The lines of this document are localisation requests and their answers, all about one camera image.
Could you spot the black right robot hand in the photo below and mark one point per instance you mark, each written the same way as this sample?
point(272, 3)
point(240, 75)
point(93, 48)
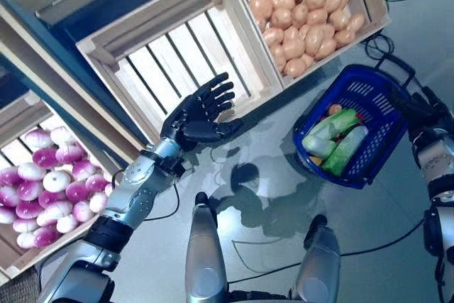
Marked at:
point(425, 113)

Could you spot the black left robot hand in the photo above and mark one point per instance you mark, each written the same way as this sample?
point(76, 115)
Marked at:
point(193, 115)

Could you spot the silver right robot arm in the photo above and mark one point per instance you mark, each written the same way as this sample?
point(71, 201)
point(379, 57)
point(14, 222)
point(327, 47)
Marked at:
point(436, 161)

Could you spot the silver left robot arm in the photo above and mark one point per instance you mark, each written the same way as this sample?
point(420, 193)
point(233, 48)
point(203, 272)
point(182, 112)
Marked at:
point(138, 196)

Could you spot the blue plastic shopping basket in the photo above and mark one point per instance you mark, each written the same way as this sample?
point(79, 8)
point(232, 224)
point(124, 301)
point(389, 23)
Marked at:
point(376, 147)

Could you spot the slatted wooden crate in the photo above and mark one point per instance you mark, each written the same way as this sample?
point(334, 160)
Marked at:
point(152, 69)

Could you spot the orange round vegetable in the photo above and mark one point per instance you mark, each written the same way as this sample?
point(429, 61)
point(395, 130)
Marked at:
point(335, 108)

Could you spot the purple white onion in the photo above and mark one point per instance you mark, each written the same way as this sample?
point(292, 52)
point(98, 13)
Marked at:
point(31, 171)
point(37, 138)
point(96, 183)
point(44, 158)
point(56, 180)
point(76, 192)
point(63, 135)
point(69, 154)
point(83, 170)
point(9, 176)

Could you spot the silver left robot leg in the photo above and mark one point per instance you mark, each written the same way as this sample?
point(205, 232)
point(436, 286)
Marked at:
point(205, 246)

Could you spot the silver robot leg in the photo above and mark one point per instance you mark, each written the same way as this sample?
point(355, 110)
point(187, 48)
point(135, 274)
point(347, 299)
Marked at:
point(319, 257)
point(205, 246)

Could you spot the silver right robot leg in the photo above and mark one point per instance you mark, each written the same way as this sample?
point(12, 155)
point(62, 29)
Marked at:
point(319, 257)

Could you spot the wooden display shelf frame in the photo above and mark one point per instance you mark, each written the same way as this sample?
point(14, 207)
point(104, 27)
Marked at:
point(71, 65)
point(53, 86)

